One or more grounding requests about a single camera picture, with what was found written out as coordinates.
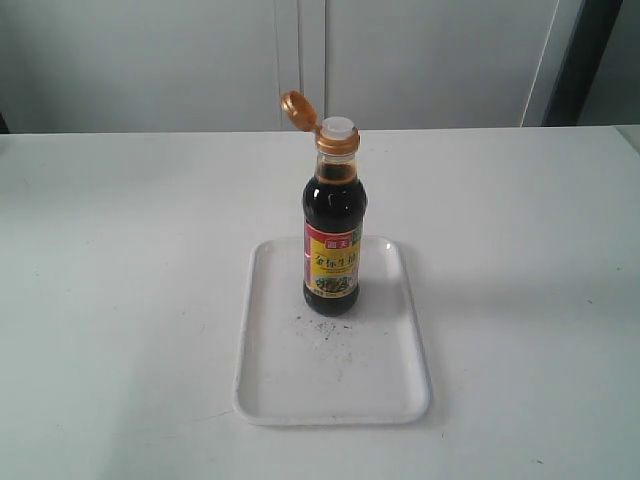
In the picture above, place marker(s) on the dark soy sauce bottle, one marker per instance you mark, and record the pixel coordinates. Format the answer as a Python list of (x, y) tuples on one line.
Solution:
[(334, 203)]

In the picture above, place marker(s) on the white plastic tray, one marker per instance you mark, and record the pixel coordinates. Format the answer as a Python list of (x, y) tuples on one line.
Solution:
[(297, 367)]

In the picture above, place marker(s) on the dark vertical post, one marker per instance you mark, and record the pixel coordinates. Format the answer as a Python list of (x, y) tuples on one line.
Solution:
[(589, 39)]

